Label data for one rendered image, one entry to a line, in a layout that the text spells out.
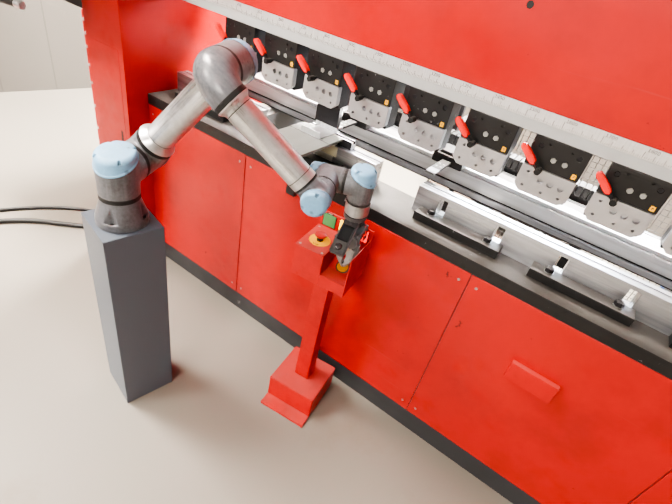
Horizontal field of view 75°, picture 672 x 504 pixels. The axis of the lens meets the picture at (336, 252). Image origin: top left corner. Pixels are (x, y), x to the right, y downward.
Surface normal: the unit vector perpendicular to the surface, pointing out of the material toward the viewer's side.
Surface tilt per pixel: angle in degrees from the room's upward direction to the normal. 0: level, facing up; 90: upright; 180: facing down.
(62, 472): 0
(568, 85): 90
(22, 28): 90
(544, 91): 90
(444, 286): 90
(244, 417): 0
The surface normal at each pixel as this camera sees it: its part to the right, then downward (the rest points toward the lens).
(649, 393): -0.57, 0.40
